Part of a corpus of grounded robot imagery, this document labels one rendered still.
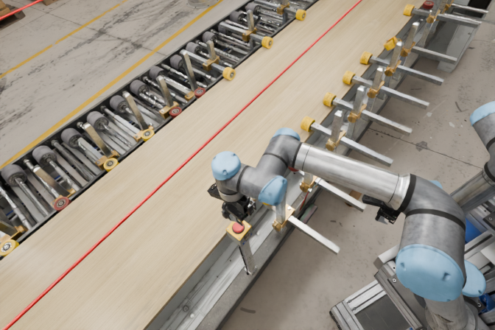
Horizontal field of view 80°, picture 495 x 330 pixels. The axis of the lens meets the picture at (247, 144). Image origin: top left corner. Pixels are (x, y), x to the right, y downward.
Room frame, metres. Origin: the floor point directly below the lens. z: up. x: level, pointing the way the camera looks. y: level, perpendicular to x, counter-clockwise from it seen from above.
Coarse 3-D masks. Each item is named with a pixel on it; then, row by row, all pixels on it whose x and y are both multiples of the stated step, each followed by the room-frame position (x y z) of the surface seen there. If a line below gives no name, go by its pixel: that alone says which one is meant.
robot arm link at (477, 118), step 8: (488, 104) 0.58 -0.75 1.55; (480, 112) 0.57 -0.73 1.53; (488, 112) 0.55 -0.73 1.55; (472, 120) 0.57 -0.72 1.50; (480, 120) 0.54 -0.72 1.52; (488, 120) 0.53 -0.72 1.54; (480, 128) 0.52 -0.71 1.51; (488, 128) 0.50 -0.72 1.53; (480, 136) 0.51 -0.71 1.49; (488, 136) 0.48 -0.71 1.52; (488, 144) 0.46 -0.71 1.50
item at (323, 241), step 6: (270, 210) 0.71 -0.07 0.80; (294, 222) 0.61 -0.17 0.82; (300, 222) 0.60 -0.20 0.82; (300, 228) 0.58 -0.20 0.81; (306, 228) 0.57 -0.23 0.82; (306, 234) 0.55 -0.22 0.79; (312, 234) 0.53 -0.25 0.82; (318, 234) 0.53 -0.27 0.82; (318, 240) 0.50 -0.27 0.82; (324, 240) 0.50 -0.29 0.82; (324, 246) 0.48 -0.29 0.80; (330, 246) 0.47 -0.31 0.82; (336, 246) 0.46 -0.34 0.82; (336, 252) 0.43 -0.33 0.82
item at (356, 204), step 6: (300, 174) 0.87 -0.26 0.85; (318, 180) 0.80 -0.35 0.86; (324, 186) 0.76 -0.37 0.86; (330, 186) 0.76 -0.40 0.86; (330, 192) 0.73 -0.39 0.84; (336, 192) 0.72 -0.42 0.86; (342, 192) 0.71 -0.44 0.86; (342, 198) 0.69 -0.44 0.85; (348, 198) 0.67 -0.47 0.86; (354, 204) 0.64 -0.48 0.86; (360, 204) 0.63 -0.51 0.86; (360, 210) 0.61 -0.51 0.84
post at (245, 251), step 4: (248, 244) 0.45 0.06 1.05; (240, 248) 0.44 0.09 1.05; (244, 248) 0.43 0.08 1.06; (248, 248) 0.45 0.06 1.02; (240, 252) 0.44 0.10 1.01; (244, 252) 0.43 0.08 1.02; (248, 252) 0.44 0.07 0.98; (244, 256) 0.44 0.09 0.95; (248, 256) 0.44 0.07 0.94; (252, 256) 0.45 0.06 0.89; (244, 260) 0.44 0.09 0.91; (248, 260) 0.43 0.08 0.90; (252, 260) 0.45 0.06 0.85; (248, 264) 0.43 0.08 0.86; (252, 264) 0.44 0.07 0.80; (248, 268) 0.43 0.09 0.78; (252, 268) 0.44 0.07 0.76; (256, 268) 0.45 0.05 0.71; (248, 272) 0.44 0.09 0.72; (252, 272) 0.43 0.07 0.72
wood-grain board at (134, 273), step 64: (320, 0) 2.63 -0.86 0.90; (384, 0) 2.46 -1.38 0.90; (256, 64) 1.84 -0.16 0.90; (320, 64) 1.72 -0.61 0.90; (192, 128) 1.29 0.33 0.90; (256, 128) 1.21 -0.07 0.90; (128, 192) 0.89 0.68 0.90; (192, 192) 0.83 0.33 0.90; (64, 256) 0.58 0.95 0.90; (128, 256) 0.54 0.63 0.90; (192, 256) 0.49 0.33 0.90; (0, 320) 0.35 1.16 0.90; (64, 320) 0.31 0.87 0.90; (128, 320) 0.27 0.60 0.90
